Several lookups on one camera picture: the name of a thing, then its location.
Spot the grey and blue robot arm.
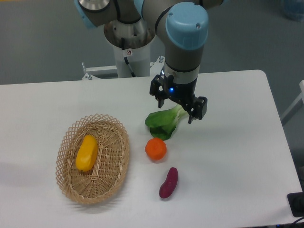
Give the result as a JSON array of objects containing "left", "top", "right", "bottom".
[{"left": 74, "top": 0, "right": 222, "bottom": 121}]

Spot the white metal base frame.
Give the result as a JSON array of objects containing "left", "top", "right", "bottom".
[{"left": 81, "top": 56, "right": 165, "bottom": 80}]

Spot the yellow mango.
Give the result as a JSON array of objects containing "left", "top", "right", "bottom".
[{"left": 76, "top": 135, "right": 98, "bottom": 171}]

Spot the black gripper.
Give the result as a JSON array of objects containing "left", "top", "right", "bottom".
[{"left": 149, "top": 75, "right": 208, "bottom": 124}]

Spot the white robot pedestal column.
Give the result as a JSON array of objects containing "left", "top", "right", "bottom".
[{"left": 104, "top": 19, "right": 155, "bottom": 78}]

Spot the purple sweet potato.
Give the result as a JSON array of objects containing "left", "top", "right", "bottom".
[{"left": 159, "top": 167, "right": 178, "bottom": 199}]

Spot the woven wicker basket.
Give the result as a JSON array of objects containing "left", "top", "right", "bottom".
[{"left": 56, "top": 114, "right": 130, "bottom": 204}]

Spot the blue object top right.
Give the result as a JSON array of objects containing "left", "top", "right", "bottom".
[{"left": 280, "top": 0, "right": 304, "bottom": 22}]

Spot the black cable on pedestal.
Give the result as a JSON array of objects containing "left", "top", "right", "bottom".
[{"left": 121, "top": 37, "right": 136, "bottom": 78}]

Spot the orange tangerine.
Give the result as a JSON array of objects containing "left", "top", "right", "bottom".
[{"left": 145, "top": 138, "right": 167, "bottom": 161}]

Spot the green bok choy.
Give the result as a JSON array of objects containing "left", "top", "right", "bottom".
[{"left": 145, "top": 104, "right": 187, "bottom": 141}]

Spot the black device at table edge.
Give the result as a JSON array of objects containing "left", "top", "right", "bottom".
[{"left": 287, "top": 192, "right": 304, "bottom": 217}]

